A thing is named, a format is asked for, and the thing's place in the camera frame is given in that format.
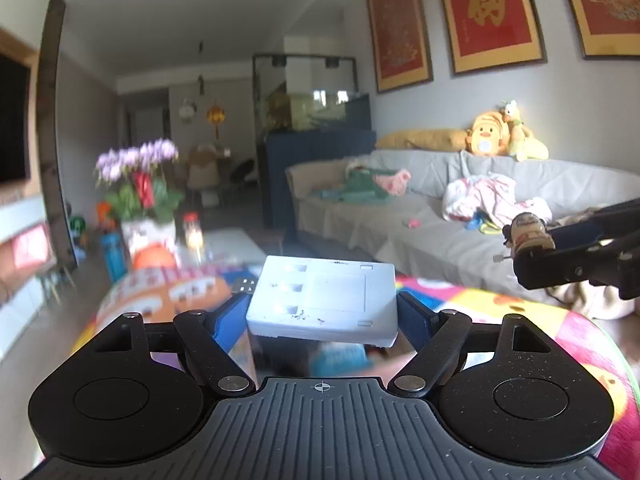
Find pink paper bag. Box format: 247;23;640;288
12;225;56;271

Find potted purple orchid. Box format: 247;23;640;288
95;139;186;256

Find glass fish tank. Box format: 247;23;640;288
252;52;358;136

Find clear jar with red lid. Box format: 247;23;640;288
182;213;205;251

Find white plastic charger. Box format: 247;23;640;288
232;255;401;348

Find yellow duck plush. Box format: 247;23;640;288
465;112;511;157

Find grey sofa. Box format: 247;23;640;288
285;147;640;321

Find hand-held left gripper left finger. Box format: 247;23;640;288
92;291;256;396

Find blue white wipes packet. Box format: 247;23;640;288
307;342;371;378

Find blue thermos bottle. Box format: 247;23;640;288
100;232;128;283

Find small wooden stool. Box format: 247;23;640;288
37;265;76;306

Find beige dining chair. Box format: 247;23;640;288
187;145;221;206

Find pink white clothes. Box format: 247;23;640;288
442;172;553;226

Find yellow pillow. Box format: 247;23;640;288
375;129;468;152

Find dark blue cabinet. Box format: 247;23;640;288
257;94;377;231

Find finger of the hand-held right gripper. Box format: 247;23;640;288
513;246;623;291
547;199;640;250

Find small doll figurine keychain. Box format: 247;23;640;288
492;211;557;263

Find grey knitted blanket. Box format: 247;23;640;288
547;205;640;318

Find black television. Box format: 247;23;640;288
0;52;32;183

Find black chair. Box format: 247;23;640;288
230;159;256;186

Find white wooden television cabinet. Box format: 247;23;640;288
0;195;76;361

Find blue yellow small toy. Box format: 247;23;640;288
465;212;501;236

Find pink cloth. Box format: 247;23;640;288
372;169;412;196

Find orange ball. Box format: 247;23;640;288
132;242;178;270

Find yellow plush animal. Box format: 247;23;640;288
500;100;550;162

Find green clothes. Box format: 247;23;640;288
315;167;396;206

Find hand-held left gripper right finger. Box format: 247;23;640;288
390;290;556;396

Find red framed calligraphy picture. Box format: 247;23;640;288
432;0;547;76

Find yellow hanging lantern ornament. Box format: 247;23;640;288
206;105;225;138

